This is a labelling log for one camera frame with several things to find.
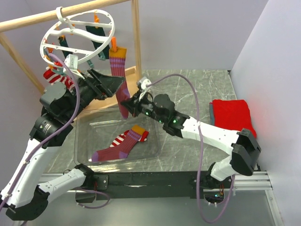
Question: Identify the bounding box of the red white striped sock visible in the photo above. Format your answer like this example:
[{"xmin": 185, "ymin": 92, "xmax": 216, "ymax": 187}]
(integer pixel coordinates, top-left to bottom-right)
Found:
[
  {"xmin": 110, "ymin": 130, "xmax": 149, "ymax": 147},
  {"xmin": 43, "ymin": 68, "xmax": 74, "ymax": 90}
]

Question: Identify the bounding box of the aluminium frame rail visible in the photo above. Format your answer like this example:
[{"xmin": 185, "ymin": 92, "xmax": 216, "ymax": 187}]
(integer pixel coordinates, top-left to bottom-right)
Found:
[{"xmin": 234, "ymin": 171, "xmax": 273, "ymax": 191}]

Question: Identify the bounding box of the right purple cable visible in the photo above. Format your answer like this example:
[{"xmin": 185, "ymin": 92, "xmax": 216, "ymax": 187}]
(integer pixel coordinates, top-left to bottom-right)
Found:
[{"xmin": 147, "ymin": 73, "xmax": 236, "ymax": 223}]

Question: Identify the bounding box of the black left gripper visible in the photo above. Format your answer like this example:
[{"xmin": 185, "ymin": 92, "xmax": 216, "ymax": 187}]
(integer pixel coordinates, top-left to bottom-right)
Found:
[{"xmin": 65, "ymin": 67, "xmax": 126, "ymax": 121}]

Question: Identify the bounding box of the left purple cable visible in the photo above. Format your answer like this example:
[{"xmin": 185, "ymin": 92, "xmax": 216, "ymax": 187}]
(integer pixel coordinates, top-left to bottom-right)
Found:
[{"xmin": 0, "ymin": 53, "xmax": 111, "ymax": 210}]

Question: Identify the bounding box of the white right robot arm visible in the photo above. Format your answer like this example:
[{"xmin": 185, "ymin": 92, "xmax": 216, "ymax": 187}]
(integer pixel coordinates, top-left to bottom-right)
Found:
[{"xmin": 123, "ymin": 92, "xmax": 261, "ymax": 189}]

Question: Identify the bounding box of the folded red cloth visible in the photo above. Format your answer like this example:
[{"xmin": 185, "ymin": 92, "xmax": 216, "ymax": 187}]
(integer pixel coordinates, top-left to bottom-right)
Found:
[{"xmin": 209, "ymin": 99, "xmax": 257, "ymax": 138}]

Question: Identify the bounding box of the purple cable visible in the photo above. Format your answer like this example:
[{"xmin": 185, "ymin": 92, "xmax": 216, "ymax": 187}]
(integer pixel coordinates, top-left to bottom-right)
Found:
[
  {"xmin": 0, "ymin": 53, "xmax": 111, "ymax": 210},
  {"xmin": 147, "ymin": 73, "xmax": 236, "ymax": 223}
]

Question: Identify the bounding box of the dark teal sock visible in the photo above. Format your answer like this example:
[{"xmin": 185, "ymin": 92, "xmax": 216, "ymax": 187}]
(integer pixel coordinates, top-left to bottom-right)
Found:
[
  {"xmin": 85, "ymin": 25, "xmax": 111, "ymax": 59},
  {"xmin": 58, "ymin": 36, "xmax": 70, "ymax": 58}
]

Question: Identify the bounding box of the dark teal sock right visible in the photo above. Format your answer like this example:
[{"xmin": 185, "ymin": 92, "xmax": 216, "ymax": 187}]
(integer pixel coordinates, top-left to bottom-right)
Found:
[{"xmin": 85, "ymin": 25, "xmax": 111, "ymax": 59}]

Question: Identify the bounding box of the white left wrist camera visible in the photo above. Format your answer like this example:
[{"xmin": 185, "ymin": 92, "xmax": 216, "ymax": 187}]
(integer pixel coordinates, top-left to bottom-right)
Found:
[{"xmin": 64, "ymin": 54, "xmax": 82, "ymax": 77}]

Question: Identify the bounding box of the dark teal sock left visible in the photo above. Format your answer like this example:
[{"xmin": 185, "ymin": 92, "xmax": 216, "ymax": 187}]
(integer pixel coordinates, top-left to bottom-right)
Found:
[{"xmin": 58, "ymin": 36, "xmax": 70, "ymax": 58}]

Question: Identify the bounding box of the purple sock with orange cuff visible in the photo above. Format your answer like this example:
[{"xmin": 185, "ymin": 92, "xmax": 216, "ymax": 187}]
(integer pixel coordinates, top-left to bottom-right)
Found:
[{"xmin": 109, "ymin": 47, "xmax": 130, "ymax": 119}]

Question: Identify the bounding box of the wooden drying rack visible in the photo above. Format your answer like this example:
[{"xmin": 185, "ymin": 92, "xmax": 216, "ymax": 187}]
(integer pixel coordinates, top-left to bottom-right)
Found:
[{"xmin": 0, "ymin": 0, "xmax": 142, "ymax": 103}]

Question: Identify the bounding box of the clear plastic bin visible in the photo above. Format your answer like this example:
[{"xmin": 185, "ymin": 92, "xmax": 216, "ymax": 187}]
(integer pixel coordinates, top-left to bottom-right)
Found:
[{"xmin": 74, "ymin": 108, "xmax": 161, "ymax": 165}]

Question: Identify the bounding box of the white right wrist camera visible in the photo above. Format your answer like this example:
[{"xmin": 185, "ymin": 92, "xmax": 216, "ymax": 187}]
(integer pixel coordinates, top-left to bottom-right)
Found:
[{"xmin": 137, "ymin": 77, "xmax": 151, "ymax": 101}]

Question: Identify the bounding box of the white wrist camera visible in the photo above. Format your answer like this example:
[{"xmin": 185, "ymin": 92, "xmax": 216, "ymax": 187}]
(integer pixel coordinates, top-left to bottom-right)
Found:
[
  {"xmin": 64, "ymin": 54, "xmax": 82, "ymax": 77},
  {"xmin": 137, "ymin": 77, "xmax": 151, "ymax": 101}
]

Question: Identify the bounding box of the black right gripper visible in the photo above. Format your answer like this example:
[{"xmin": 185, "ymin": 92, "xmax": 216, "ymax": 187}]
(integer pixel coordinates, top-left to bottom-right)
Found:
[{"xmin": 121, "ymin": 90, "xmax": 166, "ymax": 124}]

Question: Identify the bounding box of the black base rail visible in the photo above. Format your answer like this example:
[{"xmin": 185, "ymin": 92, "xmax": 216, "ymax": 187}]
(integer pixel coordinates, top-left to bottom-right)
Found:
[{"xmin": 80, "ymin": 171, "xmax": 197, "ymax": 199}]

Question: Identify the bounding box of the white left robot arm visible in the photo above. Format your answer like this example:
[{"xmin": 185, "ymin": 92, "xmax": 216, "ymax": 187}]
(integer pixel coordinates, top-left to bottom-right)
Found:
[{"xmin": 0, "ymin": 69, "xmax": 126, "ymax": 221}]

